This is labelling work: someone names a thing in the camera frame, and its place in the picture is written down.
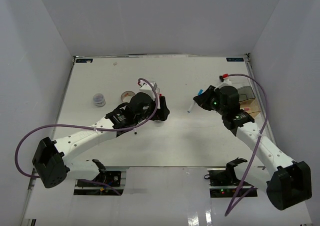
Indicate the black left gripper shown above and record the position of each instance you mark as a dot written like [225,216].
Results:
[162,112]

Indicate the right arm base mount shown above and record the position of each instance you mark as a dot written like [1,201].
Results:
[220,184]

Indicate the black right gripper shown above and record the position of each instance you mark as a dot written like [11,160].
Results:
[202,100]

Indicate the blue capped white marker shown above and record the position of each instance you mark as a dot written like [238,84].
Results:
[193,102]

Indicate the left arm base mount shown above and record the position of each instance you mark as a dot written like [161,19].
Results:
[109,183]

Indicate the clear tiered desk organizer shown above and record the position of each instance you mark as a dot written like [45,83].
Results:
[247,96]

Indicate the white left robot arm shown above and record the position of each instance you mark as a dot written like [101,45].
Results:
[54,160]

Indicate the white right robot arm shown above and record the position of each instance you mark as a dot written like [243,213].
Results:
[290,181]

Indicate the large clear tape roll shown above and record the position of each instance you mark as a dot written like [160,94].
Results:
[127,96]

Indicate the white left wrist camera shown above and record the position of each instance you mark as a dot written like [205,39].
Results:
[145,88]

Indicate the blue label sticker right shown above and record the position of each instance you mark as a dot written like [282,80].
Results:
[234,59]

